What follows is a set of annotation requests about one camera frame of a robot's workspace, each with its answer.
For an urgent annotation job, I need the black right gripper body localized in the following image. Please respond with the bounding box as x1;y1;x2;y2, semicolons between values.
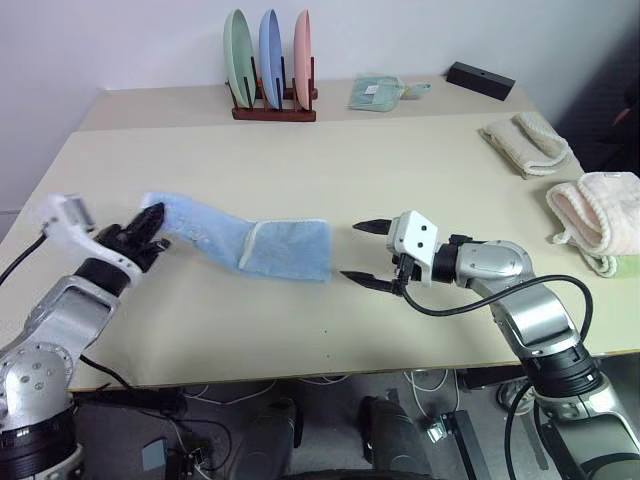
390;252;417;295

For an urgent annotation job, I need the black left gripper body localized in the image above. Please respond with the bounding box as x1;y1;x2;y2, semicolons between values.
95;223;162;274

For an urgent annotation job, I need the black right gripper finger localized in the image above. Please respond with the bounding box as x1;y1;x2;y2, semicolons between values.
352;218;394;237
339;270;401;296

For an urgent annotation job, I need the light blue towel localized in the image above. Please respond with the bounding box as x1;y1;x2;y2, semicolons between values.
138;190;334;287

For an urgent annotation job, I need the beige folded towel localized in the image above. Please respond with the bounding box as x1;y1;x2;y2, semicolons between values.
478;111;572;181

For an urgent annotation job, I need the pink folded towel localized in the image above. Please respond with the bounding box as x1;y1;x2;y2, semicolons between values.
544;171;640;279

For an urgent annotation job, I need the green packaged cloth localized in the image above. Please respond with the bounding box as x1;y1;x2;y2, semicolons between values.
347;74;404;114

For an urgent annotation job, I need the small pale green pouch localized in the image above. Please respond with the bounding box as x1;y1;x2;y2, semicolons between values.
401;82;433;102

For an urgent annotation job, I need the brown wooden plate rack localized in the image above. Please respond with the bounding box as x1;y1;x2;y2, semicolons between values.
225;55;320;123

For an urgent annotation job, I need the dark rounded shape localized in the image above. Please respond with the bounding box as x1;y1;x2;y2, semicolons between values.
234;397;304;480
358;394;434;479

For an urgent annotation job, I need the black flat device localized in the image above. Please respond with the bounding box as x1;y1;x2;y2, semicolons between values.
74;385;187;417

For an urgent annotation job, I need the black rectangular box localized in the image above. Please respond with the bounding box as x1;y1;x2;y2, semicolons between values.
446;61;517;103

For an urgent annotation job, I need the pink plate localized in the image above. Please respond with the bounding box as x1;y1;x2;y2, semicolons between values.
292;9;316;112

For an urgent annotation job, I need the green plate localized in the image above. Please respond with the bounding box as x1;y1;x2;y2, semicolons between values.
223;8;255;109

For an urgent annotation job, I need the blue plate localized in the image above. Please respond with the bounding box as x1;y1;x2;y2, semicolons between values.
258;8;285;109

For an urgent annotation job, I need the small grey screen box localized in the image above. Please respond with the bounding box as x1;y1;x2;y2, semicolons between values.
141;438;170;467

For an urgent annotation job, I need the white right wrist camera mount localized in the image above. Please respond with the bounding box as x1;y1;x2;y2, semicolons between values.
385;209;441;289

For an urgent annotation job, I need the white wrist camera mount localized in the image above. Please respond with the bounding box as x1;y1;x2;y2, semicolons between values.
385;209;441;289
37;192;143;276

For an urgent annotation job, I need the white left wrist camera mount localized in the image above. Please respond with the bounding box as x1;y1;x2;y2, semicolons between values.
37;192;143;276

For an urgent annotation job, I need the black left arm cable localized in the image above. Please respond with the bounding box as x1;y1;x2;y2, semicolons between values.
0;232;49;282

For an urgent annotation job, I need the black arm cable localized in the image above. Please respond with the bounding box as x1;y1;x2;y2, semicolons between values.
0;232;49;282
401;275;595;351

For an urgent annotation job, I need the white thin cable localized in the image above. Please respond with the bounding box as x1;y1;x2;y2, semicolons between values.
407;368;454;419

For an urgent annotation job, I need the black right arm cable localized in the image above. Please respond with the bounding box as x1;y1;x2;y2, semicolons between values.
401;275;595;351

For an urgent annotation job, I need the black metal bracket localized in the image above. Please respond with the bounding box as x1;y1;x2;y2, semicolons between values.
427;409;494;480

